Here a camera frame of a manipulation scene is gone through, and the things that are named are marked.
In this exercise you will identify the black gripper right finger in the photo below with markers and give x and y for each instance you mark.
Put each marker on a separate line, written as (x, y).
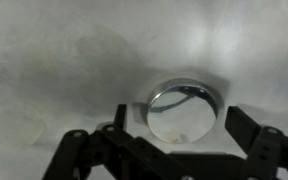
(267, 150)

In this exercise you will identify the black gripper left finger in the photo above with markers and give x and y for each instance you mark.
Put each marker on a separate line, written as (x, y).
(84, 150)

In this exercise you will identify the round silver lid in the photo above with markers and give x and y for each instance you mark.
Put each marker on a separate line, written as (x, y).
(184, 123)

